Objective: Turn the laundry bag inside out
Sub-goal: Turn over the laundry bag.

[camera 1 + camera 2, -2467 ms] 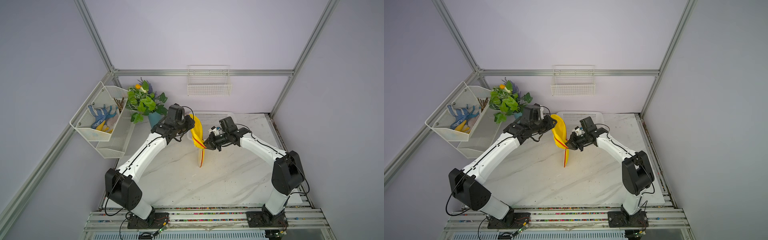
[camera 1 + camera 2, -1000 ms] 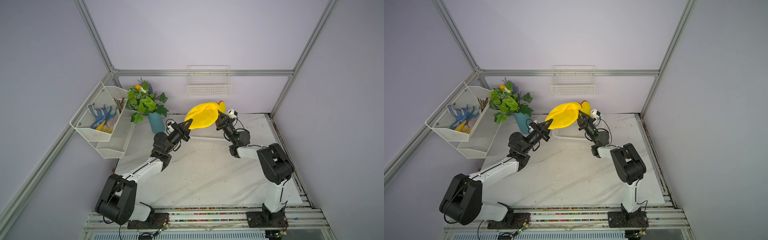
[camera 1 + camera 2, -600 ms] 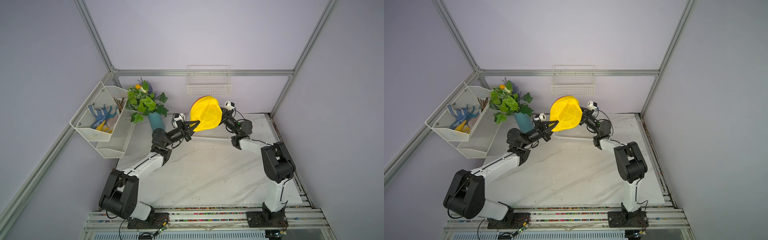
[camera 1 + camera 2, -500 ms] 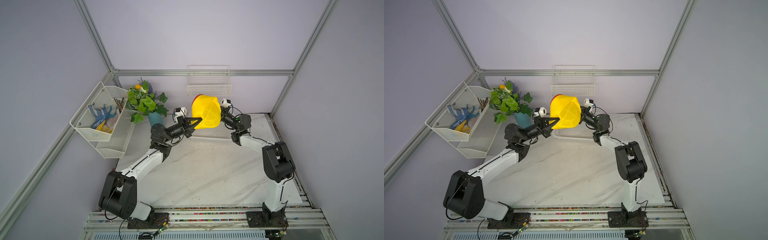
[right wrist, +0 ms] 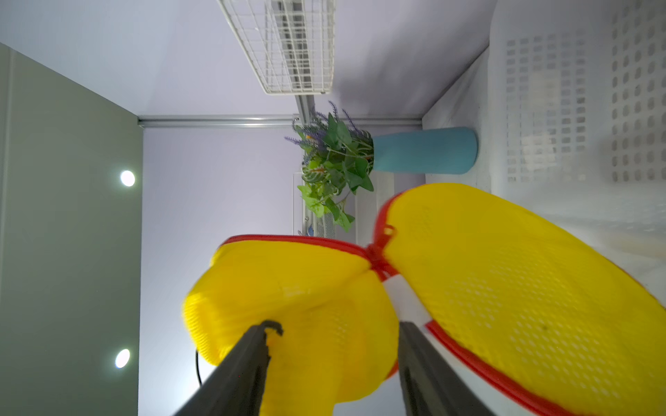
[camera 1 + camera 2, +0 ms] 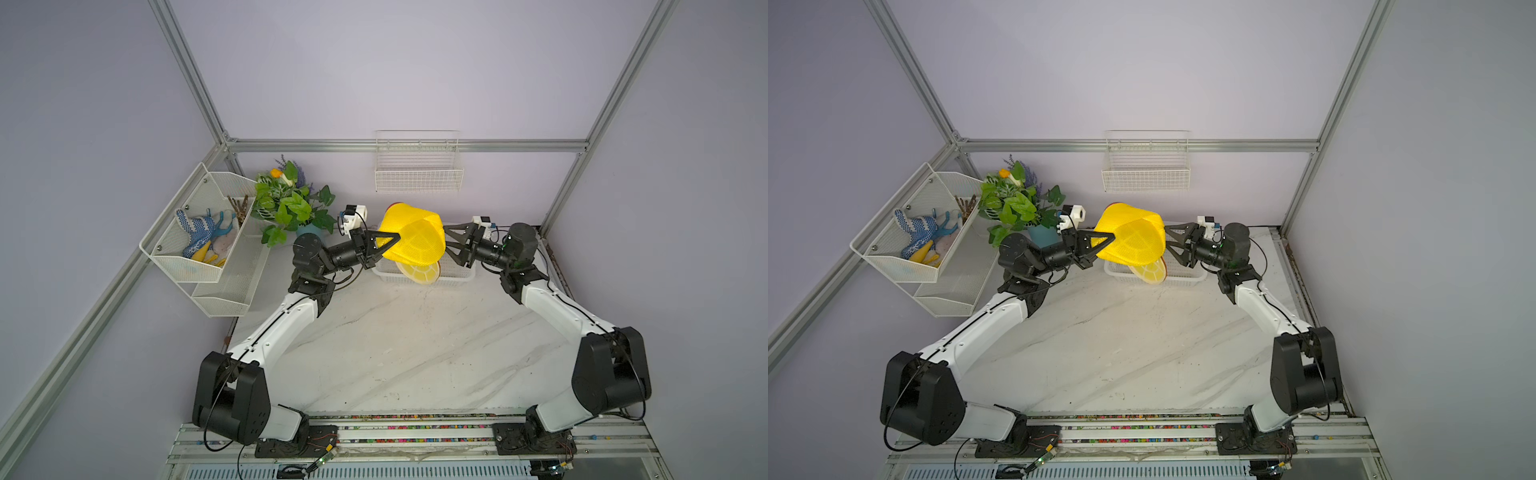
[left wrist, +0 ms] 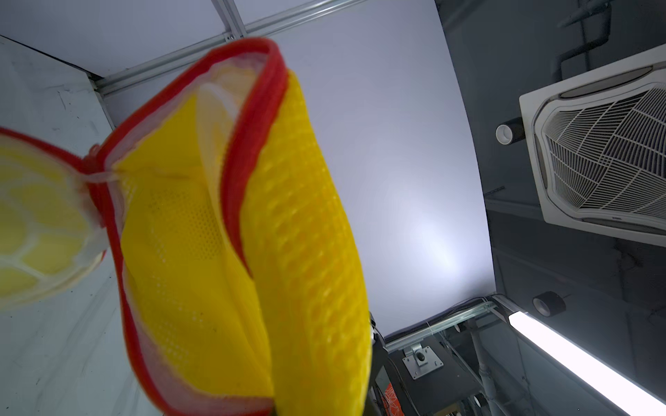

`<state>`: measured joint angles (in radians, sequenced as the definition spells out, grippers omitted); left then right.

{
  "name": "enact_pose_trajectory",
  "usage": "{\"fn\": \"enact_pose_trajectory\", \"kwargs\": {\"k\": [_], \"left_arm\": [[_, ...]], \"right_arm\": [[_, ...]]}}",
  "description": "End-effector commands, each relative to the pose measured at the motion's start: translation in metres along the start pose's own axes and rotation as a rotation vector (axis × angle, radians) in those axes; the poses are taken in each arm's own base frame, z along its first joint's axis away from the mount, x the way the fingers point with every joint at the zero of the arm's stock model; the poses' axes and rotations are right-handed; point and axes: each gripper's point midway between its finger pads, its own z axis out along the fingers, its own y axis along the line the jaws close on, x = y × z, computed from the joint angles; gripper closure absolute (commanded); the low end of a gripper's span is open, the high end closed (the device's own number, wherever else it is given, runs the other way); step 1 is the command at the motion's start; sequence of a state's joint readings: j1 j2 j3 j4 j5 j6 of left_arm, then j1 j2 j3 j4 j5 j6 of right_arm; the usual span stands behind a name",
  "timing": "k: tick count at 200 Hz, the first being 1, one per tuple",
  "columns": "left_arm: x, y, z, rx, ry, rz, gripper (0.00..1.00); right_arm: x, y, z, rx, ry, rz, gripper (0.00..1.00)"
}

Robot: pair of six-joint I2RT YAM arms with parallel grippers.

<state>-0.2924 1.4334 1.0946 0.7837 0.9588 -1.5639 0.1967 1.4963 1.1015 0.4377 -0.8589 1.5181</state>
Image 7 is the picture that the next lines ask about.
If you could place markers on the yellow mesh laundry bag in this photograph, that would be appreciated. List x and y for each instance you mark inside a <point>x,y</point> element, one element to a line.
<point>240,284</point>

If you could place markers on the ceiling air conditioner vent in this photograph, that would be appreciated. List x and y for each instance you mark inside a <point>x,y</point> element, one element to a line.
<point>597,149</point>

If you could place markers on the ceiling tube light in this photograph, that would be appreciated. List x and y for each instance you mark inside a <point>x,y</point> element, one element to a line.
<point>612,385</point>

